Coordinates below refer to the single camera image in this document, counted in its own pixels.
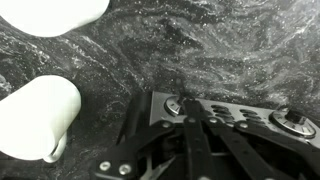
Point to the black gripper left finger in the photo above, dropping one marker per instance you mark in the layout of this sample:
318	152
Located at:
133	146

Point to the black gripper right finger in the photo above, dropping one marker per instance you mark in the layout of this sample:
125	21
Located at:
253	146

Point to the black and steel toaster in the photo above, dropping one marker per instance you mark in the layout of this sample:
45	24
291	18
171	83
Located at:
260	113

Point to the white ceramic mug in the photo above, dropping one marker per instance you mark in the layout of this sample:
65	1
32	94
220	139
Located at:
50	13
33	116

